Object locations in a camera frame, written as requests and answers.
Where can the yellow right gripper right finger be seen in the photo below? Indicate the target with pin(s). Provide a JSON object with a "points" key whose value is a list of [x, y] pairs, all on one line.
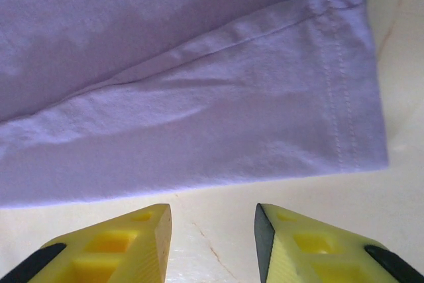
{"points": [[311, 256]]}

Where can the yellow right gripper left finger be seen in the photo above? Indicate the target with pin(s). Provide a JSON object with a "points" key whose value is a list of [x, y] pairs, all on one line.
{"points": [[109, 256]]}

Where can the purple t-shirt with white print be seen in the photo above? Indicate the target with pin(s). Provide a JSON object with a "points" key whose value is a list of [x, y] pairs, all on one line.
{"points": [[165, 81]]}

